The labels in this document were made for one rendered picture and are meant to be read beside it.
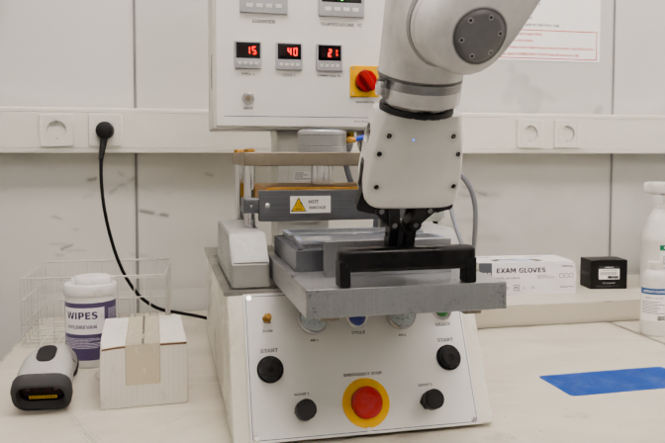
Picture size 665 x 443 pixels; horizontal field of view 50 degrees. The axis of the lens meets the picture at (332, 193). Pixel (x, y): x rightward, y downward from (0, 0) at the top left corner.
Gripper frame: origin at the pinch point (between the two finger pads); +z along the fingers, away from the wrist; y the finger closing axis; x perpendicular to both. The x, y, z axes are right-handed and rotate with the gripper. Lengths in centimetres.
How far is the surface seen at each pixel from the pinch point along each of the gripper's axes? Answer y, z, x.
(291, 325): -8.8, 17.8, 11.9
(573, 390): 35.2, 32.0, 11.8
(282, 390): -10.6, 23.5, 6.2
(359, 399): -1.1, 24.2, 4.0
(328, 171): 0.6, 6.3, 37.4
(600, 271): 74, 42, 63
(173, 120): -22, 14, 90
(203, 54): -16, 2, 100
